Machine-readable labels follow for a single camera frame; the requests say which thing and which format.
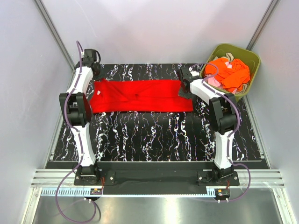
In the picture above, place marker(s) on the pink garment in bin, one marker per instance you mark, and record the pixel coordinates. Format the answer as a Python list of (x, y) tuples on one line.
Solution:
[(216, 72)]

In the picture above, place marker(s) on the small controller board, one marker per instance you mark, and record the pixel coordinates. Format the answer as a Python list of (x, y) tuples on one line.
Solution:
[(96, 191), (223, 193)]

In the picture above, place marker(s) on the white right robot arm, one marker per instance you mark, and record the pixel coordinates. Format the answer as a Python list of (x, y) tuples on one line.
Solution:
[(224, 119)]

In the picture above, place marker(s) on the left small controller board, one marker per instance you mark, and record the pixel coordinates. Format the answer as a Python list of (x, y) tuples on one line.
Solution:
[(96, 191)]

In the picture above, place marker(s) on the aluminium front rail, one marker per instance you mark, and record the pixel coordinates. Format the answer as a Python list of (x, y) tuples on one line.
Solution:
[(60, 182)]

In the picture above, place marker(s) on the aluminium right corner post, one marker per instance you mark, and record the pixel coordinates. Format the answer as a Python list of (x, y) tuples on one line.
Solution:
[(262, 24)]

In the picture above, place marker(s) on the aluminium left corner post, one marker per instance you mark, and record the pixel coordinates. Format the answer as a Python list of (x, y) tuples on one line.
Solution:
[(52, 29)]

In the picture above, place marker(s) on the right small controller board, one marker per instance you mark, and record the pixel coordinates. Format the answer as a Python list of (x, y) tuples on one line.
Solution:
[(223, 193)]

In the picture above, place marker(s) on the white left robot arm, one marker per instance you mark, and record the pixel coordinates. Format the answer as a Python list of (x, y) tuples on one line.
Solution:
[(77, 114)]

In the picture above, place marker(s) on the red t-shirt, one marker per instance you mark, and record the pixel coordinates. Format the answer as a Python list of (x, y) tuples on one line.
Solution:
[(140, 96)]

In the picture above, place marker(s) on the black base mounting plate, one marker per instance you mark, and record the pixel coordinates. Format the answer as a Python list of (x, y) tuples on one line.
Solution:
[(159, 178)]

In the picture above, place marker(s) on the aluminium corner post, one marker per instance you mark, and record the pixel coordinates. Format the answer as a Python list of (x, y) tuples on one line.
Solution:
[(52, 29), (262, 24)]

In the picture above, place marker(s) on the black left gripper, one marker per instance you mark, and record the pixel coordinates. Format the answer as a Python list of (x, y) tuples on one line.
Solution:
[(97, 64)]

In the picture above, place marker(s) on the orange t-shirt in bin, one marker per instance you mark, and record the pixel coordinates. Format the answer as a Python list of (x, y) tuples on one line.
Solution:
[(230, 76)]

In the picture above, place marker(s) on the beige garment in bin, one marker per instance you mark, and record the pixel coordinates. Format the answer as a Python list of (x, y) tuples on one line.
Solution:
[(227, 58)]

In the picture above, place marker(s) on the olive green plastic bin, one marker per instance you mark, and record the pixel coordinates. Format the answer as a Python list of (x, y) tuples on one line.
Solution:
[(251, 59)]

